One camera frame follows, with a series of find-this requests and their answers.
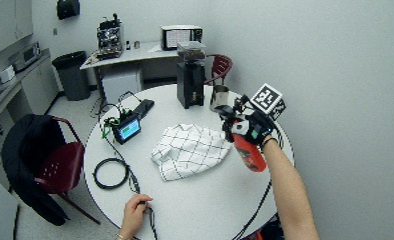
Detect red bottle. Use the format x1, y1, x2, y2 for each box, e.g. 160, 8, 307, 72
231, 121, 269, 174

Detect metal cup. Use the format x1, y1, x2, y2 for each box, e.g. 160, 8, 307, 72
210, 84, 232, 113

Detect white marker cube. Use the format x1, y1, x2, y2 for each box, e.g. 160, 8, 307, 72
250, 83, 289, 121

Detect black coffee grinder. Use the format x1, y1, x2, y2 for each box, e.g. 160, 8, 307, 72
175, 40, 208, 110

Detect white checked cloth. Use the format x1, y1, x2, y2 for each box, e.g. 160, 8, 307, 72
151, 123, 234, 182

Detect red slatted chair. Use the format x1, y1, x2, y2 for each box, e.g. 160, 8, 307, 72
204, 54, 235, 87

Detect black pouch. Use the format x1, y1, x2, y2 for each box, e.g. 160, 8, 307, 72
132, 98, 156, 121

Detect red chair with armrest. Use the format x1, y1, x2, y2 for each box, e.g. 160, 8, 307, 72
31, 115, 104, 226

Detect small screen device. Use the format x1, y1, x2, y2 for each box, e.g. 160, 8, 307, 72
111, 114, 144, 145

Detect white drawer cabinet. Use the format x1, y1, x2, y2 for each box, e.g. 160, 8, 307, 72
100, 71, 146, 105

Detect black microwave oven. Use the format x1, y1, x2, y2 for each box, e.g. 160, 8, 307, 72
160, 24, 206, 52

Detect grey desk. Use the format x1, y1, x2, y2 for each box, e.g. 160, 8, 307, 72
79, 41, 216, 105

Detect black jacket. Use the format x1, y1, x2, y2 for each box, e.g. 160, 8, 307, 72
0, 113, 72, 227

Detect espresso machine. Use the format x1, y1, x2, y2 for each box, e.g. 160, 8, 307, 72
95, 13, 126, 61

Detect black trash bin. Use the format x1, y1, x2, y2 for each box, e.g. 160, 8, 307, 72
51, 50, 92, 102

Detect grey counter cabinet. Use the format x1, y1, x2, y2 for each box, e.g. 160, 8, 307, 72
0, 48, 62, 193

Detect silver toaster oven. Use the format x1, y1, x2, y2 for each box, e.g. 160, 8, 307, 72
7, 41, 45, 73

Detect white box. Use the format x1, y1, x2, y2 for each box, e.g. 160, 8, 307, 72
0, 64, 18, 85

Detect coiled black cable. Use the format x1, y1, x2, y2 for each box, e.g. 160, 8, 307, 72
92, 157, 132, 191

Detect long black cable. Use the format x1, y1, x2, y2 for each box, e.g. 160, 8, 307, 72
98, 90, 160, 240

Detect black glove cable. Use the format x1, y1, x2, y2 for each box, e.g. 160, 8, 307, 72
231, 124, 287, 240

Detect black wall bag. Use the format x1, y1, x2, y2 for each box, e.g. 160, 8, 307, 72
56, 0, 82, 21

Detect grey wall cabinet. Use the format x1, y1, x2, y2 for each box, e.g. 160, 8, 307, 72
0, 0, 35, 65

